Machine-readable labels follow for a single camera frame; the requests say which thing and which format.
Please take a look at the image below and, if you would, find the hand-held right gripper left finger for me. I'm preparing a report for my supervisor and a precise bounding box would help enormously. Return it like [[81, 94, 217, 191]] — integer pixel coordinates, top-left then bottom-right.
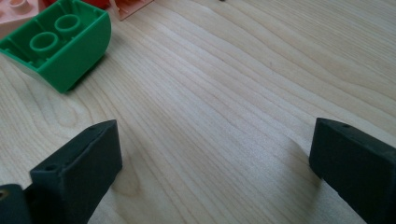
[[22, 119, 123, 224]]

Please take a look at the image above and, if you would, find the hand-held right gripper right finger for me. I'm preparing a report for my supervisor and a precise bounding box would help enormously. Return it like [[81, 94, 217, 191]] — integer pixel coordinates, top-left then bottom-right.
[[308, 117, 396, 224]]

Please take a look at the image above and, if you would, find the green building brick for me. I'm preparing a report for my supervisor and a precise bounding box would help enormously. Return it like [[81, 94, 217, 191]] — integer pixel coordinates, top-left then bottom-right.
[[0, 0, 112, 93]]

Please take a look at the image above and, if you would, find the pink building brick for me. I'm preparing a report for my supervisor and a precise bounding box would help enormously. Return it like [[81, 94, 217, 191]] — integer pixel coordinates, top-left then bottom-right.
[[0, 0, 40, 40]]

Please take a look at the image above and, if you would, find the red building brick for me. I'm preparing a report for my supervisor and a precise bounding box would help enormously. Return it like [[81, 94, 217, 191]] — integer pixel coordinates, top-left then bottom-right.
[[41, 0, 110, 10]]

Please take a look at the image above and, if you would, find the salmon building brick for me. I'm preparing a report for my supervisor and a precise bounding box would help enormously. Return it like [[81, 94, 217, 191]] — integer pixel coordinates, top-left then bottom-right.
[[108, 0, 155, 21]]

